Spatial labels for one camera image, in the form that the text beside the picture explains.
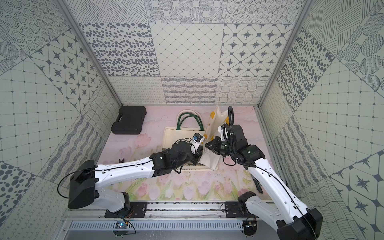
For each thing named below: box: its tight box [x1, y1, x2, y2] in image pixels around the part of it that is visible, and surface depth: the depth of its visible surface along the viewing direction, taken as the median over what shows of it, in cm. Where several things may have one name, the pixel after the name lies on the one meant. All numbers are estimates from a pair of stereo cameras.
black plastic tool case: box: [111, 105, 147, 135], surface depth 109 cm
